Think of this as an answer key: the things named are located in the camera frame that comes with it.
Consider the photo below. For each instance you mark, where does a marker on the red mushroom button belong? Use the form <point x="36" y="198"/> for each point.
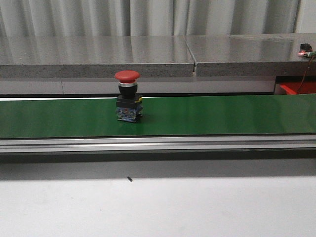
<point x="128" y="103"/>

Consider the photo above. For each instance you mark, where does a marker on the grey stone countertop slab right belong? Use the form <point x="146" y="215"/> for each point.
<point x="249" y="55"/>

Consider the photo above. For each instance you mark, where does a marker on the grey stone countertop slab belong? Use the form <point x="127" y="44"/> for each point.
<point x="94" y="57"/>
<point x="249" y="55"/>

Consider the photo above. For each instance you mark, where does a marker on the green conveyor belt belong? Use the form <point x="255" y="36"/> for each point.
<point x="247" y="114"/>

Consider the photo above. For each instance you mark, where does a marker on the grey stone countertop slab left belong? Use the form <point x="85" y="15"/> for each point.
<point x="94" y="57"/>

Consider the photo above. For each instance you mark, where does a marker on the red plastic bin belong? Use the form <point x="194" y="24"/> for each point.
<point x="293" y="88"/>

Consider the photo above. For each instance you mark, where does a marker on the small sensor circuit board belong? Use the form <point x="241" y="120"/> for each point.
<point x="306" y="50"/>

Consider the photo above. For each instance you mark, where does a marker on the grey pleated curtain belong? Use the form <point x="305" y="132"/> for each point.
<point x="155" y="17"/>

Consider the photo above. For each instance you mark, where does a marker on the aluminium conveyor side rail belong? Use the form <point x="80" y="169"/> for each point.
<point x="181" y="143"/>

